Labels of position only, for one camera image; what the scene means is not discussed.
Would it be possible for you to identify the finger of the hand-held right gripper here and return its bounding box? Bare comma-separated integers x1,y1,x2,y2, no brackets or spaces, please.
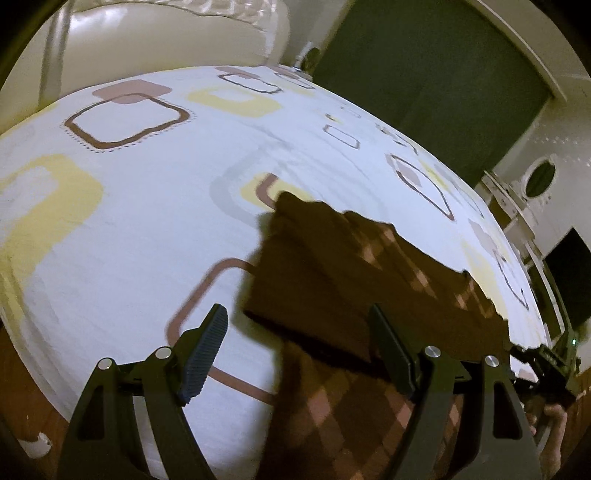
509,344,540,370

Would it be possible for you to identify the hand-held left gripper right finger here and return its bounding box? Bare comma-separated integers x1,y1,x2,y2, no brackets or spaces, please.
367,304,544,480

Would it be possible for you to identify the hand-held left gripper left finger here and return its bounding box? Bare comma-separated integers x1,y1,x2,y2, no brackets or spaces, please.
56,304,229,480

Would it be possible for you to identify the brown checkered small garment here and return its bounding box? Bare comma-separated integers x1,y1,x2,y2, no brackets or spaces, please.
243,191,511,480

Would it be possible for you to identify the person's right hand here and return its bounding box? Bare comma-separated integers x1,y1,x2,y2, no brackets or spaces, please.
525,400,570,444

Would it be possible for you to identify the white patterned bed sheet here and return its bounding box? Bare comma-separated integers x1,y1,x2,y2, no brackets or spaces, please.
0,65,552,480

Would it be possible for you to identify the small white plastic object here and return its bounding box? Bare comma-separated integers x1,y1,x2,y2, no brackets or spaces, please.
21,431,52,459

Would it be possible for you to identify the white panel with oval hole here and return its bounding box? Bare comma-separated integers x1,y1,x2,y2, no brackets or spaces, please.
480,0,591,261

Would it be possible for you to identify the dark green door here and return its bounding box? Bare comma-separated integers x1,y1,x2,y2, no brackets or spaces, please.
314,0,555,186

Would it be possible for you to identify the cream padded headboard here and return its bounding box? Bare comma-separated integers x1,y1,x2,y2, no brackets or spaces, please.
0,0,293,117

